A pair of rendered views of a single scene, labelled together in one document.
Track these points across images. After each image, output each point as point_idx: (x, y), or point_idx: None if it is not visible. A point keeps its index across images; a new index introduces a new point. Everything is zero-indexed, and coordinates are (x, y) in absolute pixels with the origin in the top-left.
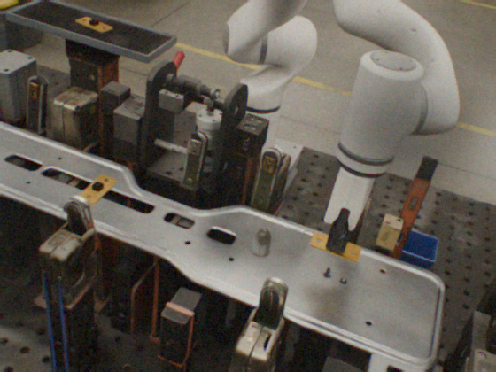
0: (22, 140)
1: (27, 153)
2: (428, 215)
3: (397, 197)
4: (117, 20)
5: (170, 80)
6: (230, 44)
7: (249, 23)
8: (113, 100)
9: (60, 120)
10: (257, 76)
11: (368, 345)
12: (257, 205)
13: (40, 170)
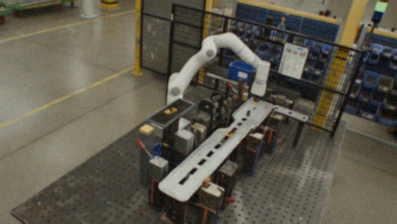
0: (205, 146)
1: (213, 145)
2: None
3: None
4: (166, 106)
5: (214, 101)
6: (181, 91)
7: (186, 81)
8: (200, 120)
9: (203, 134)
10: (176, 96)
11: (270, 109)
12: (230, 113)
13: (221, 143)
